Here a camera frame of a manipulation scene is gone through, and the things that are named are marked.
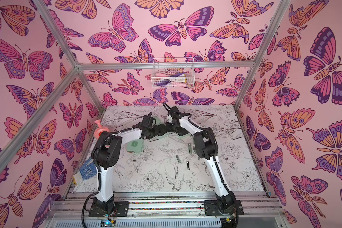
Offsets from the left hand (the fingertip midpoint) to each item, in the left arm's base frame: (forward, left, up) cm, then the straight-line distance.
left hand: (161, 131), depth 104 cm
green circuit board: (-55, +24, -5) cm, 60 cm away
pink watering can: (-6, +39, +10) cm, 41 cm away
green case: (-3, -19, -1) cm, 19 cm away
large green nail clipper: (-13, -21, -2) cm, 24 cm away
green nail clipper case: (-12, +16, -1) cm, 20 cm away
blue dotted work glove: (-28, +43, -2) cm, 52 cm away
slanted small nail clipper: (-21, -13, -3) cm, 25 cm away
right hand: (+3, -5, -1) cm, 6 cm away
